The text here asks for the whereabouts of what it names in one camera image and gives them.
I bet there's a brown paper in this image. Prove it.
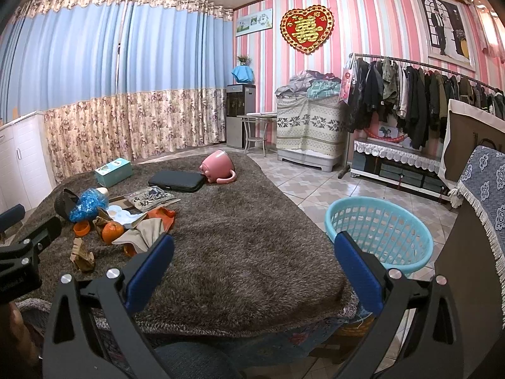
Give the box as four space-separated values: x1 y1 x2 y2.
70 238 95 273

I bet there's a red heart wall decoration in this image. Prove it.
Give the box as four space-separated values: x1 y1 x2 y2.
280 4 335 55

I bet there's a low lace covered shelf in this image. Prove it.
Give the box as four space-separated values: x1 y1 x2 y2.
350 139 449 201

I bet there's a framed window picture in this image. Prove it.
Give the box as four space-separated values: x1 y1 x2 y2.
417 0 475 71

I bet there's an orange fruit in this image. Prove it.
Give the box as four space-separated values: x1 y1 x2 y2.
102 221 125 245

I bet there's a pink pig-shaped mug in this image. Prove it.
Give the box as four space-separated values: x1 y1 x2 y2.
199 150 237 185

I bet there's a light blue plastic basket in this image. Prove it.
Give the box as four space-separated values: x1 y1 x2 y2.
324 196 433 275

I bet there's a blue covered potted plant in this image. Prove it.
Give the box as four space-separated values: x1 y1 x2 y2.
232 56 254 84

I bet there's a brown cloth covered board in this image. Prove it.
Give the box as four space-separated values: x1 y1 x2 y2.
438 99 505 190

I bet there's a landscape wall poster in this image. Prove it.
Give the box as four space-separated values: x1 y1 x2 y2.
235 9 273 37

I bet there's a blue plastic bag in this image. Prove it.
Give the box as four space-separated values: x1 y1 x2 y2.
68 187 109 223

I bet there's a small orange cup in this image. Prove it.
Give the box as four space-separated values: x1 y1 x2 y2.
73 220 92 238

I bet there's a beige cloth scrap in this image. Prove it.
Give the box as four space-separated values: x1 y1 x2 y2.
112 218 164 257

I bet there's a black ribbed paper cup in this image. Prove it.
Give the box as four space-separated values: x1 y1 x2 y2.
54 188 79 221

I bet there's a brown shaggy rug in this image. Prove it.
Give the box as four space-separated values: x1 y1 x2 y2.
15 150 360 338

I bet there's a grey water dispenser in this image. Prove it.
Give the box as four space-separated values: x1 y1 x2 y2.
226 84 256 149

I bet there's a blue floral fringed cloth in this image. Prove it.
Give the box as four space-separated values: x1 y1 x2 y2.
449 146 505 313

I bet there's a teal cardboard box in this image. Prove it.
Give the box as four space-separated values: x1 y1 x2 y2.
94 158 133 187

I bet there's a black flat pouch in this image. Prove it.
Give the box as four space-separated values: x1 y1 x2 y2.
148 170 207 193

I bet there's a patterned cloth covered cabinet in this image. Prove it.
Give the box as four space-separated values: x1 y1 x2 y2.
276 70 346 172

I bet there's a clothes rack with garments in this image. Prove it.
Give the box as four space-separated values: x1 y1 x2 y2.
341 53 504 172

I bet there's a cloud-shaped blue paper card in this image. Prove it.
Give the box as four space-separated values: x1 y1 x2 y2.
106 204 147 229

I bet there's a person's hand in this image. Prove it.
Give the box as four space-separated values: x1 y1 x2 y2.
1 302 40 378

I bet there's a white cabinet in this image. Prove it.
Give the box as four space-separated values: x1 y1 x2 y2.
0 111 56 211

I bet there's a blue and floral curtain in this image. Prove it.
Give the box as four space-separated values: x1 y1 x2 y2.
1 0 233 180

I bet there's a patterned paper packet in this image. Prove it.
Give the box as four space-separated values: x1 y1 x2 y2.
126 186 181 212

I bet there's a small metal stool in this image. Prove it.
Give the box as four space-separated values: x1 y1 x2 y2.
239 113 277 157

